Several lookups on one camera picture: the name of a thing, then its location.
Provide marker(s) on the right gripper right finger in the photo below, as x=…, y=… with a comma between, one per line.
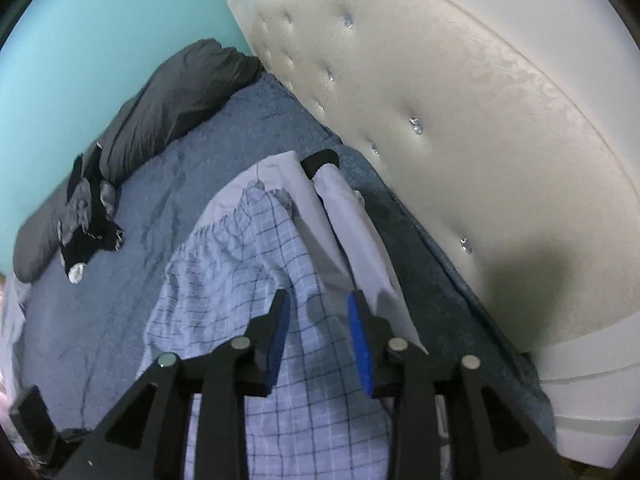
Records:
x=445, y=413

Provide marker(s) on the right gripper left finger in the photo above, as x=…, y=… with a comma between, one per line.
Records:
x=145, y=435

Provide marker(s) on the pile of dark clothes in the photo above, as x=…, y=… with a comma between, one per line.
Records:
x=86, y=224

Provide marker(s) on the blue bed sheet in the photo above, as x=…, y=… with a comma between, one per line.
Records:
x=82, y=343

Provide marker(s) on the light grey duvet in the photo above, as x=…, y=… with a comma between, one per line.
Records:
x=13, y=318

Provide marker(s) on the cream tufted headboard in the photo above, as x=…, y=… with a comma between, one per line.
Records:
x=510, y=130

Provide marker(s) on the long dark grey pillow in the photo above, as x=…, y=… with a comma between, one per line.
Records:
x=184, y=91

